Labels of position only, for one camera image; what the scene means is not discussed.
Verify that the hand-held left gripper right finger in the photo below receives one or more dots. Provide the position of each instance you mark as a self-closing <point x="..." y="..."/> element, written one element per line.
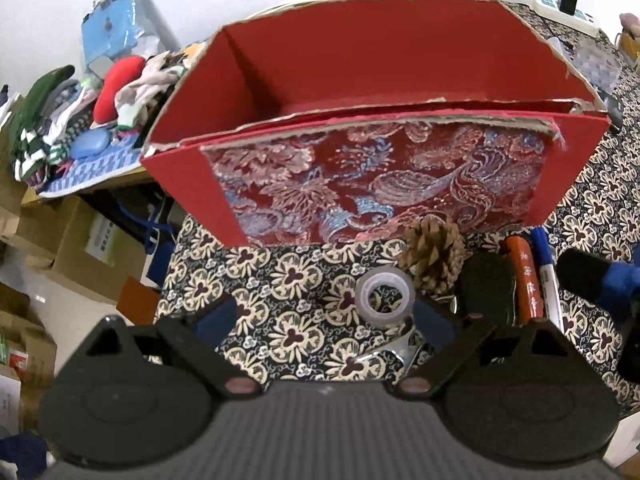
<point x="434" y="321"/>

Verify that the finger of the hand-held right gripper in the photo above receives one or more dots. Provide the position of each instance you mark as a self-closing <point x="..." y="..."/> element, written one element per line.
<point x="622" y="285"/>
<point x="631" y="347"/>

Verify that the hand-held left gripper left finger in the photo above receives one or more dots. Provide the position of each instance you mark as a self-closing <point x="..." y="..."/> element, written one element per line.
<point x="216" y="319"/>

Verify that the silver metal clip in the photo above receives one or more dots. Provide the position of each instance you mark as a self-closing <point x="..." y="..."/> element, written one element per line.
<point x="400" y="349"/>

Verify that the clear tape roll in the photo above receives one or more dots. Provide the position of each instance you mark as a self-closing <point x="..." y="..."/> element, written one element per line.
<point x="386" y="297"/>

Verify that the black correction tape dispenser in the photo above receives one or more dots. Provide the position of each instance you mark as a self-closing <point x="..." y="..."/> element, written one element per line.
<point x="487" y="285"/>

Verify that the brown pine cone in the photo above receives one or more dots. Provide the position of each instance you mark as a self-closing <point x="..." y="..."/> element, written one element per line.
<point x="434" y="252"/>

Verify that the blue marker pen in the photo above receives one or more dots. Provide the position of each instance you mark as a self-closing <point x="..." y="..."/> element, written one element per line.
<point x="547" y="275"/>

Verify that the orange cylindrical stick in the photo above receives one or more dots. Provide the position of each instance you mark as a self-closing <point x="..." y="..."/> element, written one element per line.
<point x="525" y="280"/>

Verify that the red cardboard box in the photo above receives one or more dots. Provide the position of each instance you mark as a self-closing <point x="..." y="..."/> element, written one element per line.
<point x="375" y="60"/>

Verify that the floral patterned tablecloth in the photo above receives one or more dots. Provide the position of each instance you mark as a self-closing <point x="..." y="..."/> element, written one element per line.
<point x="280" y="310"/>

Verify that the blue tote bag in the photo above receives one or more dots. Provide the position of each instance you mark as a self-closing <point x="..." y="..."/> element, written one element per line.
<point x="155" y="250"/>

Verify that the large cardboard box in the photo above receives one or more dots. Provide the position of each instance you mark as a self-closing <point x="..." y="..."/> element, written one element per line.
<point x="60" y="245"/>

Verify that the black device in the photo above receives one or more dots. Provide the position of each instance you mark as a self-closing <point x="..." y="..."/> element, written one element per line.
<point x="612" y="110"/>

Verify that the pile of clothes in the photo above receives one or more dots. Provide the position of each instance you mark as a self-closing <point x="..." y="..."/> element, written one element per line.
<point x="95" y="175"/>

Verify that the cardboard box with labels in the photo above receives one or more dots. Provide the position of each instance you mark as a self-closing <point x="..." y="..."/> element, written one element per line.
<point x="20" y="360"/>

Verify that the blue soap case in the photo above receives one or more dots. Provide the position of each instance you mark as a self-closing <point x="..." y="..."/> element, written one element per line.
<point x="90" y="144"/>

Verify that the clear plastic container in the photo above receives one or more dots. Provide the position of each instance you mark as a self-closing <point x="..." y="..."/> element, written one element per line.
<point x="597" y="67"/>

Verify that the white cloth pile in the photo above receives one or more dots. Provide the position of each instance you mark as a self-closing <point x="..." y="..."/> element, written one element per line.
<point x="150" y="87"/>

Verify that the small brown paper box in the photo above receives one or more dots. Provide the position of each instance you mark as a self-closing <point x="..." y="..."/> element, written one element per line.
<point x="631" y="44"/>

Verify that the red plush toy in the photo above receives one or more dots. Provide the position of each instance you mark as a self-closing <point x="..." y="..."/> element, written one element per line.
<point x="117" y="87"/>

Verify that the pink plush toy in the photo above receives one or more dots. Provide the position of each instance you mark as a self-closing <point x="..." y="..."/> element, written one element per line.
<point x="631" y="20"/>

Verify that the green garment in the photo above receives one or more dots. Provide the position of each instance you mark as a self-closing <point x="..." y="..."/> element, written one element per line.
<point x="40" y="95"/>

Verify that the white power strip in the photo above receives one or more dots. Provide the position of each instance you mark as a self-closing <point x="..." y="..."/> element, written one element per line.
<point x="542" y="4"/>

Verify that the blue plastic bag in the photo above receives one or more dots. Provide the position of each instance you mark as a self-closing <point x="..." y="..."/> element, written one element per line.
<point x="112" y="25"/>

